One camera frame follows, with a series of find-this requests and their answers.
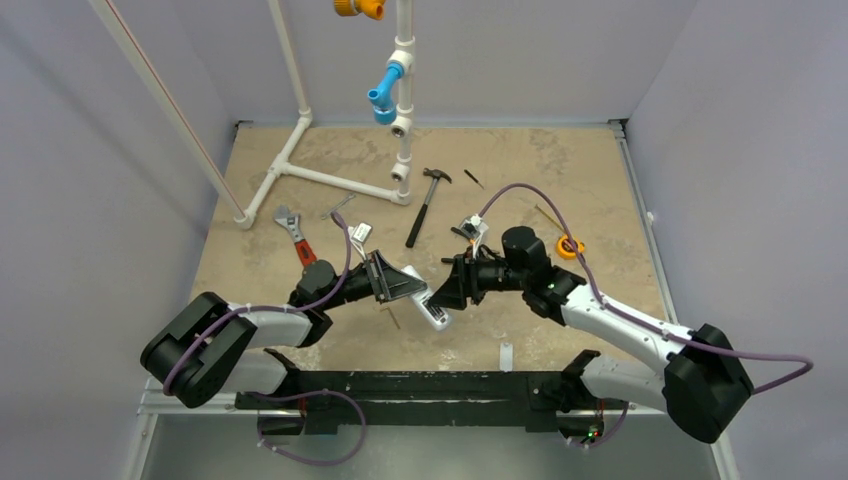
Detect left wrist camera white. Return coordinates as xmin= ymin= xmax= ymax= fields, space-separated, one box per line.
xmin=348 ymin=222 xmax=373 ymax=262

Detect small silver wrench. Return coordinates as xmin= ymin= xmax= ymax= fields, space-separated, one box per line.
xmin=321 ymin=192 xmax=356 ymax=220

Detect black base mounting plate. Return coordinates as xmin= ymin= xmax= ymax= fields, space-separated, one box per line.
xmin=235 ymin=351 xmax=624 ymax=435

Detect adjustable wrench red handle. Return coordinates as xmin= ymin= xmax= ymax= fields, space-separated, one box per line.
xmin=273 ymin=205 xmax=317 ymax=268

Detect black handled hammer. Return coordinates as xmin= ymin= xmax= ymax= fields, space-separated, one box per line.
xmin=404 ymin=168 xmax=452 ymax=248

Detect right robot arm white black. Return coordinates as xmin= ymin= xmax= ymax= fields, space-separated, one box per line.
xmin=429 ymin=226 xmax=754 ymax=444

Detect blue pipe fitting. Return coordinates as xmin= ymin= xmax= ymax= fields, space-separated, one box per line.
xmin=367 ymin=62 xmax=405 ymax=125

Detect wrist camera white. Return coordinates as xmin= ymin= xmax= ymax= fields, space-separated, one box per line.
xmin=348 ymin=222 xmax=373 ymax=262
xmin=459 ymin=214 xmax=489 ymax=248

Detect orange handled pliers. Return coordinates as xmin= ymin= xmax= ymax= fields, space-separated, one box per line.
xmin=440 ymin=226 xmax=474 ymax=264

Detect orange pipe fitting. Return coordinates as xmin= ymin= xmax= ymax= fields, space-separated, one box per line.
xmin=333 ymin=0 xmax=386 ymax=21

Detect white PVC pipe frame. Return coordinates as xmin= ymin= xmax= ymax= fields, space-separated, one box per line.
xmin=89 ymin=0 xmax=419 ymax=231

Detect aluminium rail frame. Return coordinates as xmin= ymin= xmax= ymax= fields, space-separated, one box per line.
xmin=126 ymin=123 xmax=739 ymax=479

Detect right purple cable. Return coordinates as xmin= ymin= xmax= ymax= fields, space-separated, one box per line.
xmin=478 ymin=182 xmax=815 ymax=397

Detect brown hex key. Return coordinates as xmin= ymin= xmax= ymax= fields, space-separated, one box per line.
xmin=379 ymin=307 xmax=401 ymax=330

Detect silver battery cover plate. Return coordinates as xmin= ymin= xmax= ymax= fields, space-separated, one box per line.
xmin=499 ymin=342 xmax=514 ymax=373

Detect orange tape measure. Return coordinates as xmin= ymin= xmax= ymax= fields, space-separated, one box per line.
xmin=534 ymin=204 xmax=585 ymax=260

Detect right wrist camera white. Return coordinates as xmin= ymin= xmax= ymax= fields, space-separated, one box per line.
xmin=459 ymin=214 xmax=489 ymax=248

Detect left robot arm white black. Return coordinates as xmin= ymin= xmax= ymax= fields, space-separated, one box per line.
xmin=140 ymin=251 xmax=428 ymax=409

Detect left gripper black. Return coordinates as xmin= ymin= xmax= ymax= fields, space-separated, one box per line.
xmin=319 ymin=251 xmax=425 ymax=312

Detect small black screwdriver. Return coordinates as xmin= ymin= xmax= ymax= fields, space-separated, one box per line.
xmin=463 ymin=169 xmax=485 ymax=190

